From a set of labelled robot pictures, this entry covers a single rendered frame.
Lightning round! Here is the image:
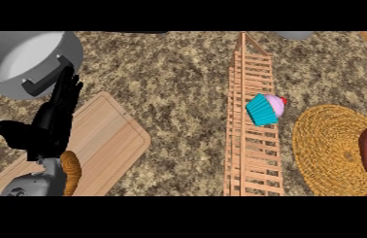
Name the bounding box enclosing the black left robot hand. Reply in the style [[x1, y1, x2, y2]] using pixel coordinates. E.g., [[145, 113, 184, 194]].
[[0, 65, 84, 162]]

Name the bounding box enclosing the grey round object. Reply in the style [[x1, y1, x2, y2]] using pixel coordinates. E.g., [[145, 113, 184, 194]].
[[274, 31, 316, 41]]

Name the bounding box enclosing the wooden tiered shelf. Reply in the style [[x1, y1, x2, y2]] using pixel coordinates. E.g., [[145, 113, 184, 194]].
[[222, 31, 285, 197]]

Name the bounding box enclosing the pale wooden cutting board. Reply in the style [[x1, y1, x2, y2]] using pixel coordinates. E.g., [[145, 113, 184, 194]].
[[0, 91, 151, 197]]

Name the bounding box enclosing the pink cupcake with teal wrapper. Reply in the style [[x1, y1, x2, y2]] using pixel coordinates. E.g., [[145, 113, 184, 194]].
[[244, 92, 288, 127]]

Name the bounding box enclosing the round woven wicker placemat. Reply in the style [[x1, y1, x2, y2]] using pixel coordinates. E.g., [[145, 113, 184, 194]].
[[290, 104, 367, 197]]

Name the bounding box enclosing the dark red-brown object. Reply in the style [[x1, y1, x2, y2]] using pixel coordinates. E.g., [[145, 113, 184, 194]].
[[356, 128, 367, 172]]

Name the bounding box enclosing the grey metal pot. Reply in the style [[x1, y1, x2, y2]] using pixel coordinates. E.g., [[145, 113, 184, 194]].
[[0, 31, 84, 100]]

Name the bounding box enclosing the brown croissant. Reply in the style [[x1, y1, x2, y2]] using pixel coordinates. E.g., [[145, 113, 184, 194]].
[[58, 150, 82, 197]]

